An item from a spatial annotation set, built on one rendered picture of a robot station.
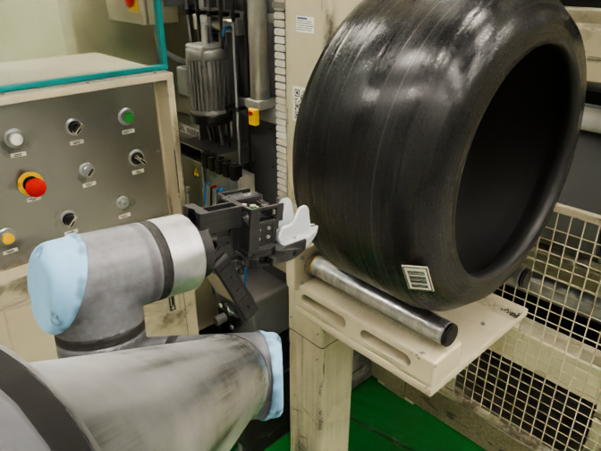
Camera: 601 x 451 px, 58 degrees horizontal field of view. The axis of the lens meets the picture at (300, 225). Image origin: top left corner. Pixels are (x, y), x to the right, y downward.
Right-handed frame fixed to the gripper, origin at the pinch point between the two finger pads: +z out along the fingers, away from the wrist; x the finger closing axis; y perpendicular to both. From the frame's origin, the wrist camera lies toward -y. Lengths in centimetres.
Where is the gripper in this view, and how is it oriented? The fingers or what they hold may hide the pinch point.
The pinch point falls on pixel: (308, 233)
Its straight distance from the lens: 77.4
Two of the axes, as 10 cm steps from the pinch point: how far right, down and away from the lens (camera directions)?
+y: 0.9, -9.3, -3.6
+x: -6.8, -3.2, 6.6
